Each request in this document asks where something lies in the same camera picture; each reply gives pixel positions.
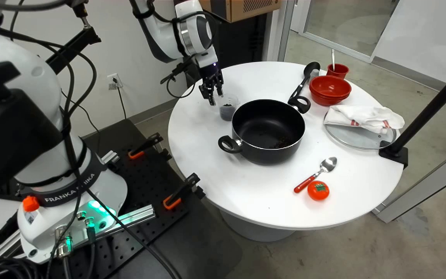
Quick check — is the red mug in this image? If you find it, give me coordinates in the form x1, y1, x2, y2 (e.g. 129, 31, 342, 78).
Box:
327, 64, 348, 79

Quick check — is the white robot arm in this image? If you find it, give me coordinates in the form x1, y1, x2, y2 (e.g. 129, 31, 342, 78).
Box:
0, 0, 129, 264

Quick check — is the black orange clamp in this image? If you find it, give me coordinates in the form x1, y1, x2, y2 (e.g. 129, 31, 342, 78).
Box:
127, 134, 163, 162
163, 174, 200, 211

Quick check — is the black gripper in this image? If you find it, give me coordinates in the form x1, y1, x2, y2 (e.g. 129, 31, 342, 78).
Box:
198, 62, 223, 106

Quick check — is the black cooking pot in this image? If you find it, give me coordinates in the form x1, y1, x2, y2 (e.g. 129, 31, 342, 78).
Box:
218, 96, 311, 165

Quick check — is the black camera stand pole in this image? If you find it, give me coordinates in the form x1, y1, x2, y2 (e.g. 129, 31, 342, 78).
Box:
378, 84, 446, 168

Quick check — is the black cabinet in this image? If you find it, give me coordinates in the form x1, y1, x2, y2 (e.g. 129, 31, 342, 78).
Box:
206, 13, 266, 69

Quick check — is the round white table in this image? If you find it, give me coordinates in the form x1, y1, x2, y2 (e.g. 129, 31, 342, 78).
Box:
169, 62, 403, 231

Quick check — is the white cloth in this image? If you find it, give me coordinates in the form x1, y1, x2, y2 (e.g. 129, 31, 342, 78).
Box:
324, 106, 404, 135

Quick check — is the cardboard box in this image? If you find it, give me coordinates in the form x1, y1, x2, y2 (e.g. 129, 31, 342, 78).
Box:
200, 0, 282, 24

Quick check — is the red bowl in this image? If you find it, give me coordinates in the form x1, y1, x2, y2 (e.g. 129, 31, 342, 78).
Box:
310, 76, 352, 107

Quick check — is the clear plastic jug with contents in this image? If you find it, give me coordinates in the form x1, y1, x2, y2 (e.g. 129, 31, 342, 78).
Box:
220, 104, 235, 121

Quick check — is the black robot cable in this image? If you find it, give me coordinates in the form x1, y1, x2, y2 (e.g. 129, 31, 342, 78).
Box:
5, 5, 204, 279

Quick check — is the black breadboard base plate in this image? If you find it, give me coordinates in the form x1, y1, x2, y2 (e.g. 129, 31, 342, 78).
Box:
0, 118, 243, 279

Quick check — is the orange tomato toy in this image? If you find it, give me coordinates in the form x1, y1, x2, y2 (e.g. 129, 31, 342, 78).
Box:
307, 180, 330, 202

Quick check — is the red handled spoon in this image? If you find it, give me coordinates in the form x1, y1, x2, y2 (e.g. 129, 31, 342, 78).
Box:
294, 157, 338, 194

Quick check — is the wall power outlet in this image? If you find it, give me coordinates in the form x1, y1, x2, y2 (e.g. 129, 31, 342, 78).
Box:
107, 73, 121, 90

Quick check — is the black ladle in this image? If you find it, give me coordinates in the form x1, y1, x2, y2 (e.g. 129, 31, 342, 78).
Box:
288, 62, 321, 101

